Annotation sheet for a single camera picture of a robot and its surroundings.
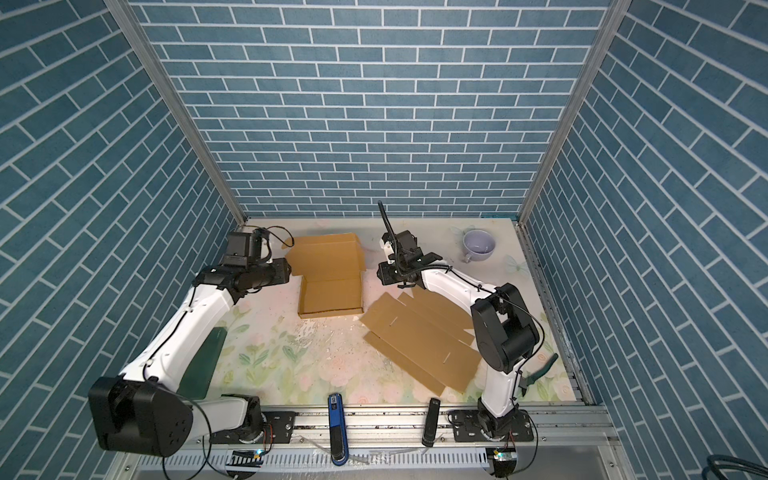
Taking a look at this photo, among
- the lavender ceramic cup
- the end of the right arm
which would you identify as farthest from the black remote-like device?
the lavender ceramic cup

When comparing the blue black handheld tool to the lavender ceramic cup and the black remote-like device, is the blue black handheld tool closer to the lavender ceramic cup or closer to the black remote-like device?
the black remote-like device

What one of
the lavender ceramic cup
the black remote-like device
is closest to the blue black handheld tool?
the black remote-like device

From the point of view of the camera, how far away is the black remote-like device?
0.71 metres

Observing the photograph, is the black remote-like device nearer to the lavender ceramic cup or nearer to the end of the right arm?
the end of the right arm

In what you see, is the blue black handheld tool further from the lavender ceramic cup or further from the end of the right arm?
the lavender ceramic cup
